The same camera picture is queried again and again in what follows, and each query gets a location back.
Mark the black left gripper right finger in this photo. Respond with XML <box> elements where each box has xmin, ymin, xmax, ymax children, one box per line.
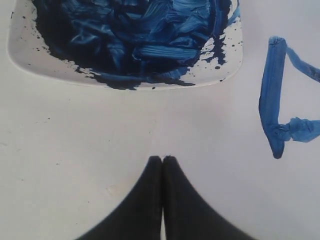
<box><xmin>162</xmin><ymin>156</ymin><xmax>252</xmax><ymax>240</ymax></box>

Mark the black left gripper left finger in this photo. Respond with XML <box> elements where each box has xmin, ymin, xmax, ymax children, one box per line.
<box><xmin>79</xmin><ymin>156</ymin><xmax>162</xmax><ymax>240</ymax></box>

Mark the white paper sheet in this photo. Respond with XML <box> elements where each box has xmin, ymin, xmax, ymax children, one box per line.
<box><xmin>149</xmin><ymin>0</ymin><xmax>320</xmax><ymax>240</ymax></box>

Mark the white tray with blue paint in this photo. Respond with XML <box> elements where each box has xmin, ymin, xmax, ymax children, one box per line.
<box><xmin>7</xmin><ymin>0</ymin><xmax>243</xmax><ymax>90</ymax></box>

